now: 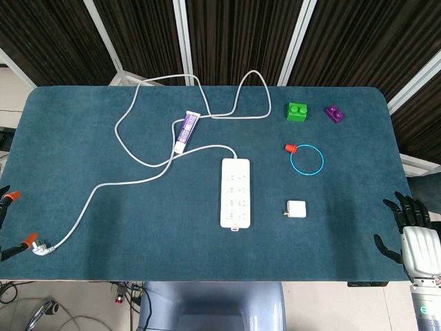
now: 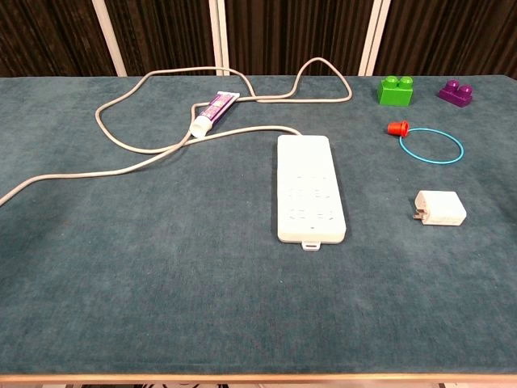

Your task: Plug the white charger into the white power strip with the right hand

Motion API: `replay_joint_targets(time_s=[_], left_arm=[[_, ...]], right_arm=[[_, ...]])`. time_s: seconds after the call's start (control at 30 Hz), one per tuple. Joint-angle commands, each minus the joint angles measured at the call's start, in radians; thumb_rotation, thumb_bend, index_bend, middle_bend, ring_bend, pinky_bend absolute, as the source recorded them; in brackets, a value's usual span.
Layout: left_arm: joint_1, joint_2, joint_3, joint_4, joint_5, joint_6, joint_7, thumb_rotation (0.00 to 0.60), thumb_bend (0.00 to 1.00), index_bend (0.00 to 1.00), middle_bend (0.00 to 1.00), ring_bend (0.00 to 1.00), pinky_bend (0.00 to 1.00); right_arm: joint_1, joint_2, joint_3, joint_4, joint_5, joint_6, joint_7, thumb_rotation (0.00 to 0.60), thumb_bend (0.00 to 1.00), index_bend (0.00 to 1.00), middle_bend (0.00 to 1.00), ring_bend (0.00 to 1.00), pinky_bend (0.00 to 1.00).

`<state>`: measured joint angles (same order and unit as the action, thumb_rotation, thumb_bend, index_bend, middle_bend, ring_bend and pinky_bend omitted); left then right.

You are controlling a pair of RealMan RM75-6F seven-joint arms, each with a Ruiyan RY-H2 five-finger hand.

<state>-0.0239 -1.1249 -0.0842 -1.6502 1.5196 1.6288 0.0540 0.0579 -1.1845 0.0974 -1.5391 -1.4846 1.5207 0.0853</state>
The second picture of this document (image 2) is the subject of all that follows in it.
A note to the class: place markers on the white power strip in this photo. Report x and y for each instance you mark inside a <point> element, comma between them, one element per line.
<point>307,182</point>

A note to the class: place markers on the white plug adapter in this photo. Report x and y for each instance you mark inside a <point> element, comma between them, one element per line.
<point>442,206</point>

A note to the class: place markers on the purple and white toothpaste tube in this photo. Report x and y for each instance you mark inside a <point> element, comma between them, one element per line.
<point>214,109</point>

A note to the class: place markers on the teal fabric table mat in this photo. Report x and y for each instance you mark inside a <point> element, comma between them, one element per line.
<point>161,262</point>

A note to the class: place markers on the small red plastic cap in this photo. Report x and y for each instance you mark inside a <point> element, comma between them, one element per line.
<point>398,128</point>

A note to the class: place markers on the dark slatted screen panel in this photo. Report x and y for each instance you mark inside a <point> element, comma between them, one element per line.
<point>48,36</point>
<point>161,36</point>
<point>452,36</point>
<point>291,32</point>

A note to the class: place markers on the green toy building block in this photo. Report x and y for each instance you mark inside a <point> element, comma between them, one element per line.
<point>393,95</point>

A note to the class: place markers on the purple toy building block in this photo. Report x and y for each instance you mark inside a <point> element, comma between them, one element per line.
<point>456,97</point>

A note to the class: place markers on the white screen frame post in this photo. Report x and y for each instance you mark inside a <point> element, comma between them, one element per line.
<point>218,36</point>
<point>373,36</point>
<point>109,40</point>

